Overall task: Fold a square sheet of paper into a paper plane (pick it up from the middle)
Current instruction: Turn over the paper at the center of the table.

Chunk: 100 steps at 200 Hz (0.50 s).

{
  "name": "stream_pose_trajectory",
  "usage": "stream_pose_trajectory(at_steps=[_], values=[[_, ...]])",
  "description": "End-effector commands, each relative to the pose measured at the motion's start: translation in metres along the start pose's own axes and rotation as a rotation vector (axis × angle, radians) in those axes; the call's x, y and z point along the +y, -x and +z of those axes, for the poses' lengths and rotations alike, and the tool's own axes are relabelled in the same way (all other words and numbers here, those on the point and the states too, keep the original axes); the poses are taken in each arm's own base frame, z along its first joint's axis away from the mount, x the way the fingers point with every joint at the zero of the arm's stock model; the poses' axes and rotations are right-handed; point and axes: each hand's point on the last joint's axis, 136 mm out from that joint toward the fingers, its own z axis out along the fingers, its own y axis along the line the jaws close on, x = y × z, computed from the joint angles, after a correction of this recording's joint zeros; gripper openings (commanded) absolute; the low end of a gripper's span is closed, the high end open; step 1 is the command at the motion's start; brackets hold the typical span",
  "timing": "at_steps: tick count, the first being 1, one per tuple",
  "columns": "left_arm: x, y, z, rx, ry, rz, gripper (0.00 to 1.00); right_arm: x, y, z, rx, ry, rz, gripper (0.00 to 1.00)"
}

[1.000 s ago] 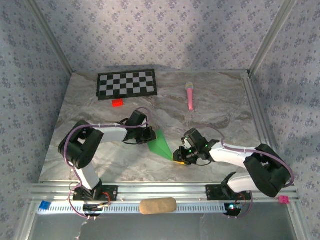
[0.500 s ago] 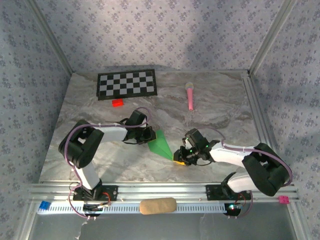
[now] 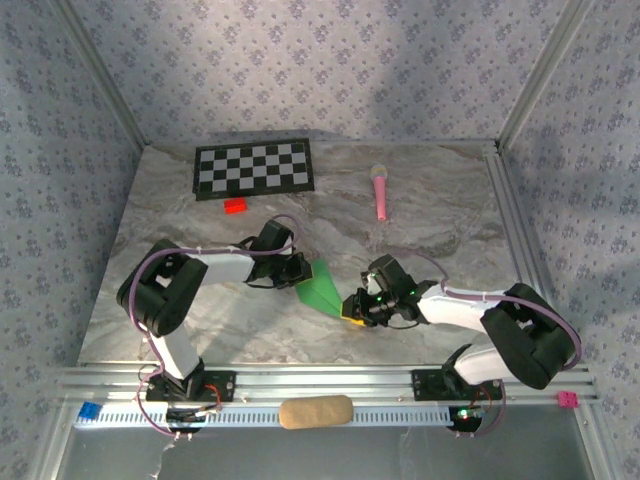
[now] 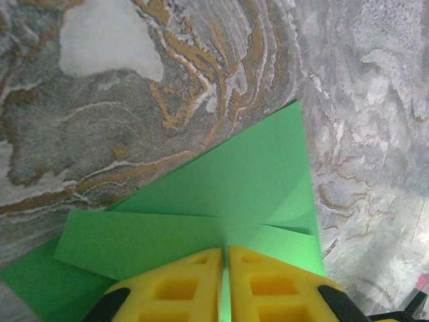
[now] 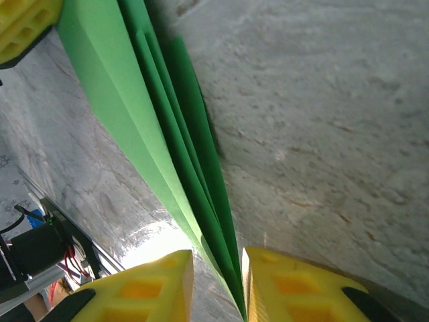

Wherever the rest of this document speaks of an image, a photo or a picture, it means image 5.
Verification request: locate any green paper sheet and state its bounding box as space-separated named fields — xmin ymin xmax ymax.
xmin=55 ymin=0 xmax=249 ymax=322

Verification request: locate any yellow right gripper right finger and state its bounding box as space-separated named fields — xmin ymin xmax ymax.
xmin=241 ymin=247 xmax=400 ymax=322

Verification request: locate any thin red wire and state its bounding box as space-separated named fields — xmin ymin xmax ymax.
xmin=63 ymin=246 xmax=92 ymax=280

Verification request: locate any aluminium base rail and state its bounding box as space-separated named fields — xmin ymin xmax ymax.
xmin=15 ymin=166 xmax=125 ymax=269

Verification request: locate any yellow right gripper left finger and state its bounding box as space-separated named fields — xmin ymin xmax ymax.
xmin=42 ymin=250 xmax=194 ymax=322

